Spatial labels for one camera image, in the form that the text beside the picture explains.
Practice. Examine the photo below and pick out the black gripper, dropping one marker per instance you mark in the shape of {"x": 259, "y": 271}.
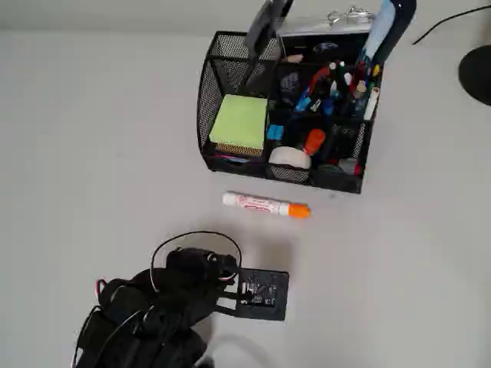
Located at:
{"x": 218, "y": 265}

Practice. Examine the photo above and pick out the white marker with orange cap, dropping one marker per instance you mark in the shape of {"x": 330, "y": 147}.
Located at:
{"x": 264, "y": 205}

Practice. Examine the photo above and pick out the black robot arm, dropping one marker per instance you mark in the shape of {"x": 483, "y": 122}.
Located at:
{"x": 126, "y": 329}

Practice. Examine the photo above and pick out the white tape roll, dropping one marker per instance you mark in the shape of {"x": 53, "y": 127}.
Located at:
{"x": 287, "y": 155}

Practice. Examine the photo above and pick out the green sticky note pad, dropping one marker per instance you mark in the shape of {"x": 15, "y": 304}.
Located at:
{"x": 238, "y": 122}

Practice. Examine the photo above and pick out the black mesh desk organizer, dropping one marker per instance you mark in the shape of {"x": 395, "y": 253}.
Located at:
{"x": 337, "y": 184}

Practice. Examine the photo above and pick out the orange capped glue stick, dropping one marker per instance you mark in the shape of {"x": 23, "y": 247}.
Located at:
{"x": 314, "y": 140}

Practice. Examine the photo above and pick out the white pen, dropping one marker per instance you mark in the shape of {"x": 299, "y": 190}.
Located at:
{"x": 372, "y": 101}

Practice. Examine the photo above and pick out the yellow capped pen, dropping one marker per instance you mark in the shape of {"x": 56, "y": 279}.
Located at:
{"x": 376, "y": 70}

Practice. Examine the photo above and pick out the clear plastic pouch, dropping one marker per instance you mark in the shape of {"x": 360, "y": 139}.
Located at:
{"x": 318, "y": 27}

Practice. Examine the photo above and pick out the black round lamp base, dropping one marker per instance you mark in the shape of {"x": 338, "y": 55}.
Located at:
{"x": 479, "y": 73}

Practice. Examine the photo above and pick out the black camera board mount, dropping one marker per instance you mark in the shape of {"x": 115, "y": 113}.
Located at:
{"x": 264, "y": 295}

